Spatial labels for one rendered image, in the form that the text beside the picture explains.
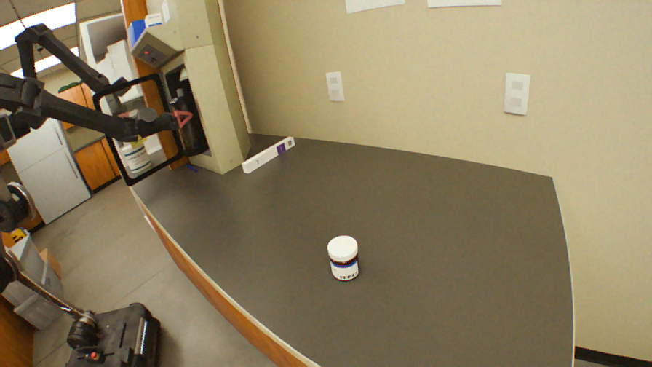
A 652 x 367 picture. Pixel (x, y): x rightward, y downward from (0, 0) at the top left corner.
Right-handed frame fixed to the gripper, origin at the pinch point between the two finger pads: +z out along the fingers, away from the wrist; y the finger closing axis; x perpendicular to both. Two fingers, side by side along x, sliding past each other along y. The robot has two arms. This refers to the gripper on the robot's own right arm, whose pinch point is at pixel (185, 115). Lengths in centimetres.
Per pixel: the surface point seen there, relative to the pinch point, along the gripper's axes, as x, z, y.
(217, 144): 12.0, 1.8, -16.9
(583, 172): 18, 35, -134
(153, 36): -29.2, -12.4, -14.9
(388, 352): 25, -28, -93
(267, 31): -29, 40, -13
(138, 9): -52, -5, 21
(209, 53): -20.6, 6.3, -17.1
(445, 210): 23, 7, -93
